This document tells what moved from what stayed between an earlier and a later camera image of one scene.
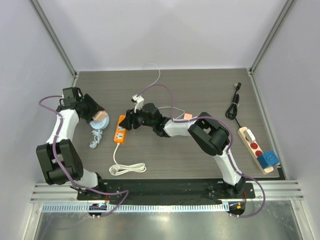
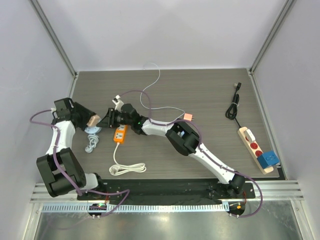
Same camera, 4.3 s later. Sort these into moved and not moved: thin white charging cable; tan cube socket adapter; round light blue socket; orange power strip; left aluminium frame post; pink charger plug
Moved: tan cube socket adapter; round light blue socket
Not moved: thin white charging cable; pink charger plug; left aluminium frame post; orange power strip
